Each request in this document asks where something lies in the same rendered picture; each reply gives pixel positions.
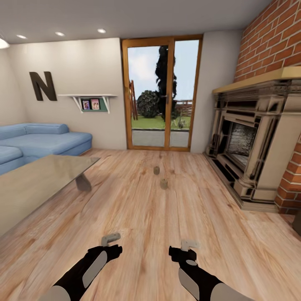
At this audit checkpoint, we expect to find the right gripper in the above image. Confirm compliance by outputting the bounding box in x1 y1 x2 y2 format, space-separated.
168 246 196 264

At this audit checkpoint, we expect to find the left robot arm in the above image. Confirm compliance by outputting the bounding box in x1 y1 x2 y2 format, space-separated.
37 233 122 301

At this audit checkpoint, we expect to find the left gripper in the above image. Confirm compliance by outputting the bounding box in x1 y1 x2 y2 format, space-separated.
103 245 122 263

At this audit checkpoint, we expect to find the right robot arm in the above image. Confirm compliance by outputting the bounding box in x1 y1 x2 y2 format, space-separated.
168 240 256 301

